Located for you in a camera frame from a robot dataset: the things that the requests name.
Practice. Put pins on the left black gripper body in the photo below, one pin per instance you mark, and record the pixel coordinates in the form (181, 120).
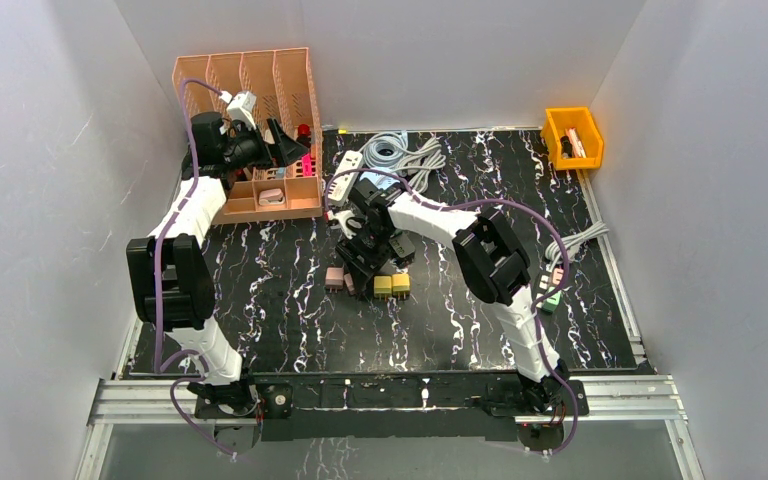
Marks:
(273, 141)

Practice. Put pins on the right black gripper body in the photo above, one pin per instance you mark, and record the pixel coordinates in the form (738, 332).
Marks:
(369, 243)

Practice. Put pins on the yellow plug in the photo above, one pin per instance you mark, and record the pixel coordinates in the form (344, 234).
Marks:
(382, 286)
(400, 285)

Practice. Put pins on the pink plug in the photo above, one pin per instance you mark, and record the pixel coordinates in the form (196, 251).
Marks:
(334, 279)
(349, 284)

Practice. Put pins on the white power strip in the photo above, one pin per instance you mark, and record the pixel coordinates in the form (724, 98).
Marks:
(337, 191)

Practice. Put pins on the black power strip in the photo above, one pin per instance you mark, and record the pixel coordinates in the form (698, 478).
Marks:
(548, 295)
(403, 250)

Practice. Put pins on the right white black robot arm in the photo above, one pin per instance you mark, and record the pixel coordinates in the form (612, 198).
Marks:
(493, 261)

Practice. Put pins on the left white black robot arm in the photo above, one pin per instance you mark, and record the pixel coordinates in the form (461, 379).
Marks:
(171, 284)

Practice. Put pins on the pink file organizer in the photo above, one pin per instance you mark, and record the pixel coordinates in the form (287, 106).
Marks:
(256, 86)

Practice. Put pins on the orange storage bin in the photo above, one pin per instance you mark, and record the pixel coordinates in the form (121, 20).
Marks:
(573, 139)

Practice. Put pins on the aluminium base frame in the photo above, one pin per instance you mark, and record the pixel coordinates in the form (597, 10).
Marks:
(397, 405)

